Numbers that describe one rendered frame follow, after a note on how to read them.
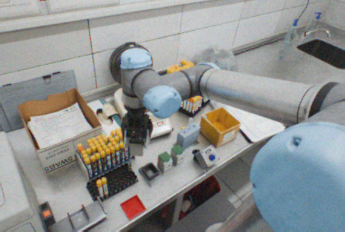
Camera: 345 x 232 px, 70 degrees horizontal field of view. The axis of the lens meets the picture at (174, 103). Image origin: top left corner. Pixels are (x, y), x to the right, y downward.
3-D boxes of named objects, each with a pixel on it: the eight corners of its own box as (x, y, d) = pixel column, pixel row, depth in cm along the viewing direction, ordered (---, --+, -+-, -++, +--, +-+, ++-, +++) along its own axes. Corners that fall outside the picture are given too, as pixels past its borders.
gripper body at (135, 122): (121, 142, 73) (119, 112, 66) (125, 122, 80) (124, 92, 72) (147, 144, 74) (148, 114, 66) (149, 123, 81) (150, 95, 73)
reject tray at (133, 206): (129, 220, 84) (129, 220, 83) (119, 205, 88) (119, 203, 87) (146, 210, 87) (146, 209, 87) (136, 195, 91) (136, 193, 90)
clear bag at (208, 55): (202, 88, 147) (207, 61, 135) (179, 76, 154) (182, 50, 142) (222, 72, 163) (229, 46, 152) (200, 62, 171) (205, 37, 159)
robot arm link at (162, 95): (197, 85, 55) (170, 62, 62) (154, 99, 50) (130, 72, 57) (192, 111, 60) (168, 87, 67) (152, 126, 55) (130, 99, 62)
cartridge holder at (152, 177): (151, 186, 94) (151, 181, 92) (138, 170, 99) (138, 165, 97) (162, 179, 97) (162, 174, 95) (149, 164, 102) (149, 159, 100)
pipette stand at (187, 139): (184, 155, 107) (186, 139, 101) (172, 145, 111) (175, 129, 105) (199, 143, 113) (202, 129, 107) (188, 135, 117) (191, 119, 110)
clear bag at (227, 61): (215, 76, 158) (219, 57, 150) (204, 62, 170) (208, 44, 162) (242, 73, 164) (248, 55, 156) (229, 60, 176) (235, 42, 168)
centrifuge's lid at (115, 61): (108, 46, 108) (103, 40, 114) (114, 95, 121) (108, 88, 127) (153, 40, 117) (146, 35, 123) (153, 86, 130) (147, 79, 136)
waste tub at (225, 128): (216, 149, 112) (220, 134, 105) (197, 130, 120) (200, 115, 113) (236, 138, 118) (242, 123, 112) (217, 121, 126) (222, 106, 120)
